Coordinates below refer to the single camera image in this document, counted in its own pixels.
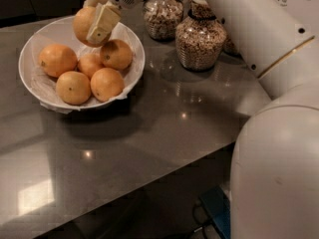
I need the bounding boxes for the white bowl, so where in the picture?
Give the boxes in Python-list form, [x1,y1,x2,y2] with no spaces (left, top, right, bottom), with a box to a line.
[18,15,147,113]

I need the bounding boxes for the yellow-orange orange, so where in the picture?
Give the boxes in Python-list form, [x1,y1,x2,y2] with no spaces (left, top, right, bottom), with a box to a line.
[73,7,111,48]

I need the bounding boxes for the middle small orange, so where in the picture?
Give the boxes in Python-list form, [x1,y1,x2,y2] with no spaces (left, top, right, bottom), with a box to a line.
[78,53,104,79]

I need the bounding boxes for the white paper bowl liner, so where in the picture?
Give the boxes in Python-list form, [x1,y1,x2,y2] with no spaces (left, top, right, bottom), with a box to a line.
[30,18,144,115]

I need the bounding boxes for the front left orange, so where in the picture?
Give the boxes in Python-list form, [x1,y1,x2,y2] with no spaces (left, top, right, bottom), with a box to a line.
[56,71,91,105]

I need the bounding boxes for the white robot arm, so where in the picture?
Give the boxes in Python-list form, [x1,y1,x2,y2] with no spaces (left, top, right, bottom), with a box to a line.
[206,0,319,239]

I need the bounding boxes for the front right orange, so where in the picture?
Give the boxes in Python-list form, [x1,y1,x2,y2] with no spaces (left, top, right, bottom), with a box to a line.
[91,68,125,102]

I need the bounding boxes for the black floor cables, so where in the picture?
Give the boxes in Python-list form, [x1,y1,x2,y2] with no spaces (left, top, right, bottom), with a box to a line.
[172,199,217,239]

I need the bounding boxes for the glass jar with granola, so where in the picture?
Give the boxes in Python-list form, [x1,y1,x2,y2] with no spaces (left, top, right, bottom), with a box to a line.
[175,0,227,72]

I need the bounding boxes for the glass jar with cereal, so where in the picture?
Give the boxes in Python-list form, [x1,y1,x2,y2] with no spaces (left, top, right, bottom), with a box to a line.
[223,36,239,56]

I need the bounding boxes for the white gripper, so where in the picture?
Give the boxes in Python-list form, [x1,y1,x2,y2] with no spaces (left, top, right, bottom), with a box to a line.
[83,0,143,45]

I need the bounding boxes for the blue box on floor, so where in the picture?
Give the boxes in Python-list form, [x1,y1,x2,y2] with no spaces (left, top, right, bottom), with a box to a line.
[199,186,231,239]

